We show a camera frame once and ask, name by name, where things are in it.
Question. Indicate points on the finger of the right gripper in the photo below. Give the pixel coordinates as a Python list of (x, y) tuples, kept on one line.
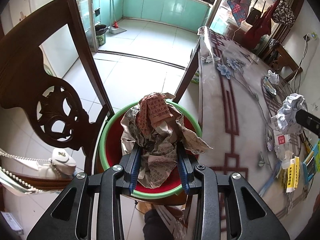
[(308, 121)]

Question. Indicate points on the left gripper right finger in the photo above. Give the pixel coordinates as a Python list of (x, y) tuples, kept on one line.
[(185, 164)]

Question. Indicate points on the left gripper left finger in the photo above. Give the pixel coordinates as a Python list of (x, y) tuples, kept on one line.
[(131, 164)]

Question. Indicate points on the white printed paper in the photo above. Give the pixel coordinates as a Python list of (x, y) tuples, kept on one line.
[(285, 119)]

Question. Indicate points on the brown newspaper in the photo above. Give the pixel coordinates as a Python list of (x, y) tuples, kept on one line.
[(157, 126)]

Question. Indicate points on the blue yellow snack bag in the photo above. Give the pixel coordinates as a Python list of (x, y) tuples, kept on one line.
[(268, 87)]

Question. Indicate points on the yellow medicine box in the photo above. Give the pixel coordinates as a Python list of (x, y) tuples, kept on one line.
[(290, 174)]

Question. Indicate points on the clear plastic bottle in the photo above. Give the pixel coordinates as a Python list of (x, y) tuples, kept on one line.
[(282, 146)]

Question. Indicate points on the teal kitchen cabinets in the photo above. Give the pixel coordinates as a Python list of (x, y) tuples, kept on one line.
[(185, 14)]

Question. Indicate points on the blue yellow toy box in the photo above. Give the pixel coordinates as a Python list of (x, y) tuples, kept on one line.
[(311, 164)]

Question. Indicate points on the far wooden chair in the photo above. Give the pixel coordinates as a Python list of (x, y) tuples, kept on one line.
[(277, 58)]

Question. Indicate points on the red hanging garment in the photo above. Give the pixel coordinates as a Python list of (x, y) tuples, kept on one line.
[(260, 28)]

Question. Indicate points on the black patterned bag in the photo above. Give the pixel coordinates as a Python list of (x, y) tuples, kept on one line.
[(283, 14)]

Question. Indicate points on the black hanging bag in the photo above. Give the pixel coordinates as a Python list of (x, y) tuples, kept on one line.
[(254, 14)]

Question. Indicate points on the dark wooden chair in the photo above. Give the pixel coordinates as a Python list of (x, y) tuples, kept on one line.
[(52, 106)]

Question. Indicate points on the plaid hanging cloth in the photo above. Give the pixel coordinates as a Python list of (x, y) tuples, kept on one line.
[(239, 9)]

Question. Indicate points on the white refrigerator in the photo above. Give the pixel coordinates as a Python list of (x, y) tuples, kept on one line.
[(59, 51)]

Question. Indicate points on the red broom with dustpan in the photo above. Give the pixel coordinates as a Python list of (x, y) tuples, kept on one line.
[(114, 27)]

